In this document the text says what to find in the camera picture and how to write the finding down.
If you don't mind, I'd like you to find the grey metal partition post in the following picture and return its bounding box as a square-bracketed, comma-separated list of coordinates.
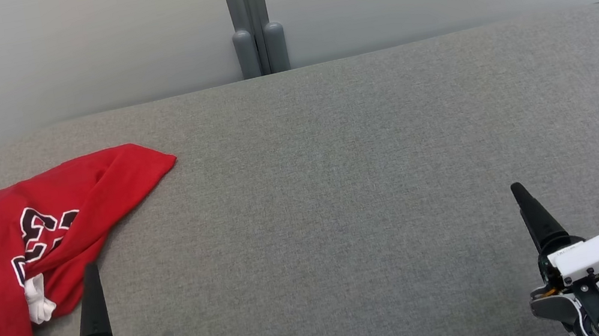
[221, 0, 292, 81]

